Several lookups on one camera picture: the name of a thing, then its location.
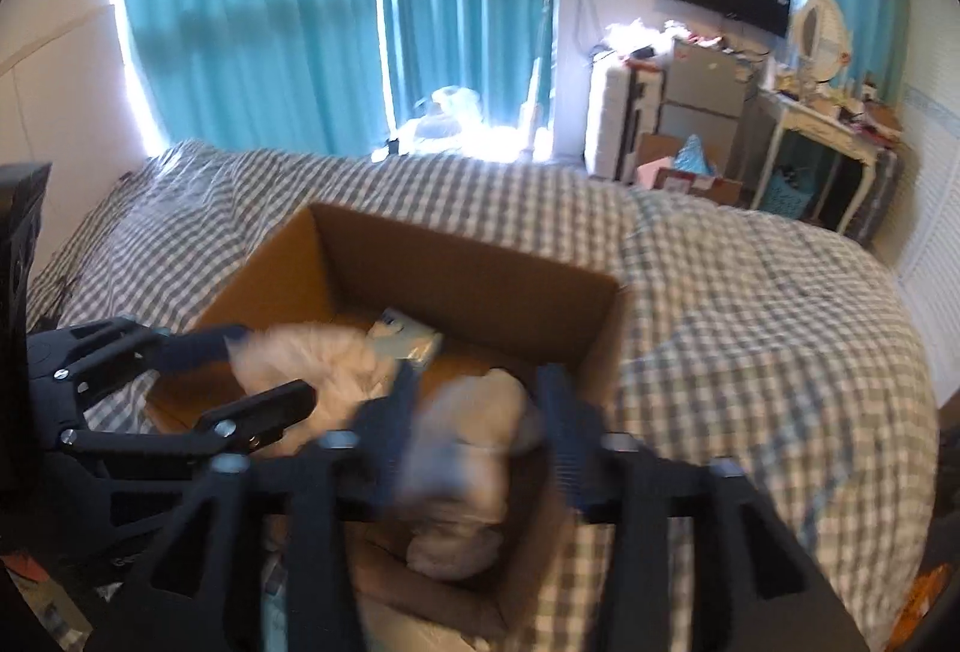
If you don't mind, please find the teal bag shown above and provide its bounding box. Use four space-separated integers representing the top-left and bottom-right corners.
673 133 715 175

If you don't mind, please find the white grey packet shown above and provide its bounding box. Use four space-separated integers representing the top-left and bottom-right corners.
370 308 445 369

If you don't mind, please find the white louvered door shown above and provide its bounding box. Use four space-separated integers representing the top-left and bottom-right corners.
895 84 960 414

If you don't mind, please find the small open cardboard box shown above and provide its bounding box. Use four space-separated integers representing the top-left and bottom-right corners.
634 131 745 205

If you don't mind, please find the grey cabinet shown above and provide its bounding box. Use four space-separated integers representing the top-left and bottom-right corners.
651 38 760 175

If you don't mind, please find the wide teal curtain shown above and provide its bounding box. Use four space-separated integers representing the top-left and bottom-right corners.
118 0 389 157

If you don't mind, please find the grey white checked blanket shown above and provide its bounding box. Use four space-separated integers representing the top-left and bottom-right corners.
26 138 943 652

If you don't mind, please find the white suitcase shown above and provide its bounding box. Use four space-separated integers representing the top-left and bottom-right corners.
583 58 667 182

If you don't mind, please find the white dressing table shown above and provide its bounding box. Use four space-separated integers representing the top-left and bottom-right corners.
748 83 892 239

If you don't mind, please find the brown cardboard box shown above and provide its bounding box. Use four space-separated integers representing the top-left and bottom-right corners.
145 200 629 647

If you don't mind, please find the orange packet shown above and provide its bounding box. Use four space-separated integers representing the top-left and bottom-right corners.
891 560 955 639

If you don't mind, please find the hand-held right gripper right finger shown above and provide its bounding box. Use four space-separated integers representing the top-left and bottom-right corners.
535 364 875 652

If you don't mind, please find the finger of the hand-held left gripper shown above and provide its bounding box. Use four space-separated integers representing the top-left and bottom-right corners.
28 317 250 399
43 380 317 467

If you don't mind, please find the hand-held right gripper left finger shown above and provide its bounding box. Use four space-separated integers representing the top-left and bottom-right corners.
90 367 421 652

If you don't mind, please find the clear plastic bag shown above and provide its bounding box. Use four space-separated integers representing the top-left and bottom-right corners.
407 84 490 137

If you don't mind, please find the teal basket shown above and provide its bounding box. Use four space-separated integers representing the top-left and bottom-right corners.
771 167 817 217

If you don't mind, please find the white oval mirror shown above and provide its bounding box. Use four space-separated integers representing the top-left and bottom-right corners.
792 0 854 92

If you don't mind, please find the cream fluffy plush toy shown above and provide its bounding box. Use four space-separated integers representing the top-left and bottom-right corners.
231 320 392 452

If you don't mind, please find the beige plush toy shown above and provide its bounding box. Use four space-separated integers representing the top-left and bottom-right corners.
401 367 550 582

